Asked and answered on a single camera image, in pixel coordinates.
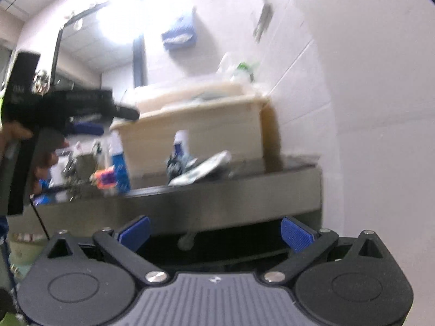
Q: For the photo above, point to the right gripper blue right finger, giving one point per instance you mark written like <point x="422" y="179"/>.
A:
<point x="298" y="236"/>

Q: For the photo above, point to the wall mirror with dark frame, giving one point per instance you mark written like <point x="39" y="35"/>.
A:
<point x="102" y="46"/>

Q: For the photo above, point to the steel-fronted black counter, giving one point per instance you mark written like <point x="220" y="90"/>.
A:
<point x="236" y="201"/>

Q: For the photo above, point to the white plastic pipe fitting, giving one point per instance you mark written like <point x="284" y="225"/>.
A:
<point x="187" y="241"/>

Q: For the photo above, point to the olive green mug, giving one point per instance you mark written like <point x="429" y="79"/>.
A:
<point x="85" y="165"/>

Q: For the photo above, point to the blue wall tissue pack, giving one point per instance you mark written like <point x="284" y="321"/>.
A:
<point x="182" y="33"/>

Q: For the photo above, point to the blue box on counter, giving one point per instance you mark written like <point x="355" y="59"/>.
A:
<point x="118" y="161"/>

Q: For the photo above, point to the white toothpaste tube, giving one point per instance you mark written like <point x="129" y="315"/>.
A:
<point x="217" y="163"/>

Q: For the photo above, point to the beige plastic storage tub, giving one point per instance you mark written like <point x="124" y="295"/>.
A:
<point x="218" y="116"/>

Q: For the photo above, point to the person's left hand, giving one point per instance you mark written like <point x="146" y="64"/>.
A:
<point x="13" y="131"/>

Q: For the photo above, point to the orange and purple small box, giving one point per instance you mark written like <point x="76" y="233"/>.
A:
<point x="104" y="178"/>

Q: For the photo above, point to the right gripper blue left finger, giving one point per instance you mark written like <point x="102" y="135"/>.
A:
<point x="135" y="233"/>

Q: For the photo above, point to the mint green plastic basin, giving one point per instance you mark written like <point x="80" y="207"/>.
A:
<point x="24" y="249"/>

